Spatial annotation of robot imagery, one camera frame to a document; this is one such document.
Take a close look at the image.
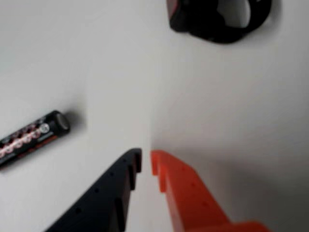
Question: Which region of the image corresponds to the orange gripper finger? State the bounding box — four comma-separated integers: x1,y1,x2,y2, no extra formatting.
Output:
150,149,272,232

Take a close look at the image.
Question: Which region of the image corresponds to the black ring-shaped counter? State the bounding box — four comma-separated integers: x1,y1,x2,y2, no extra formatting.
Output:
166,0,272,44

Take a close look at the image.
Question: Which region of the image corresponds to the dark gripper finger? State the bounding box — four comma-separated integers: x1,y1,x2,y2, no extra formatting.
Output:
44,148,142,232

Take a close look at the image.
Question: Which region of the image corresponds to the black AAA battery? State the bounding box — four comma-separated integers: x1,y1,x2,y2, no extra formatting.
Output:
0,110,71,170

